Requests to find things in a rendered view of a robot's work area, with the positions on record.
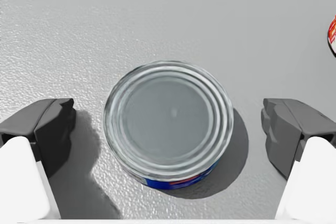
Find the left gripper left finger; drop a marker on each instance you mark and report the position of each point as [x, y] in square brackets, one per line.
[39, 134]

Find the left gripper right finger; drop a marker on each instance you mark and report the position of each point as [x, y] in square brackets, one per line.
[296, 129]

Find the red and white can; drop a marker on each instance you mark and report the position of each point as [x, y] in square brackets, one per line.
[333, 33]

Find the blue flat can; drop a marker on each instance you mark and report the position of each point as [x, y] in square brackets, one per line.
[168, 121]

